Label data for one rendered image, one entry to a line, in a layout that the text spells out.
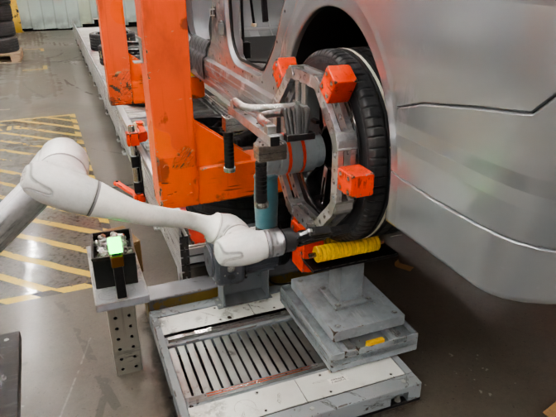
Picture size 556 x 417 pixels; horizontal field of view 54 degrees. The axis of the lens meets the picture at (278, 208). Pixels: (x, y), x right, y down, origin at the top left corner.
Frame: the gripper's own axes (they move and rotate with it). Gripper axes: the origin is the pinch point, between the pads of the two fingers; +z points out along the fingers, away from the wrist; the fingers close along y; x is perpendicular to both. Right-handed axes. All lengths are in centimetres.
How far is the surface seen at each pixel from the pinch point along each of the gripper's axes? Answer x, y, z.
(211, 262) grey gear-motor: 12, -53, -32
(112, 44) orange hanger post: 203, -160, -40
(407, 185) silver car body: -2.0, 37.7, 4.7
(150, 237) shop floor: 58, -148, -43
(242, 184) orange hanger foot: 41, -49, -12
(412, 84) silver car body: 18, 55, 5
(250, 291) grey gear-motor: 2, -80, -12
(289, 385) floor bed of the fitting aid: -42, -38, -19
